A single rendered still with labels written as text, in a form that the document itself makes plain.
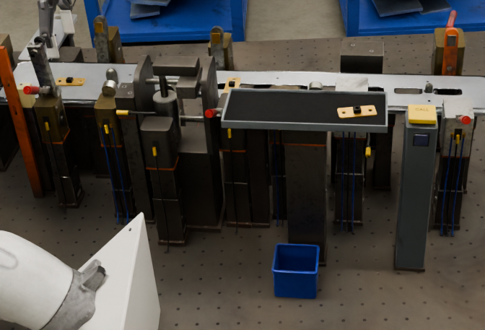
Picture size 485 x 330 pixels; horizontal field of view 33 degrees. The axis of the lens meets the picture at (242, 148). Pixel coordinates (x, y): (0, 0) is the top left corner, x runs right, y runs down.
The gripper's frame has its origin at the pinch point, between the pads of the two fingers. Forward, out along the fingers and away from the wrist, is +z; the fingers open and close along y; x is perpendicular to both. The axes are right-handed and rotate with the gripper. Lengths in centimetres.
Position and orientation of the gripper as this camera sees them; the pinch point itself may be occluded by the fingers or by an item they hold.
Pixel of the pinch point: (60, 41)
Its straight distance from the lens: 230.3
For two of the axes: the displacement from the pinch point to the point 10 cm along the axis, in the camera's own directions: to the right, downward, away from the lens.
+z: 0.6, 8.0, 6.0
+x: 9.9, 0.4, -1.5
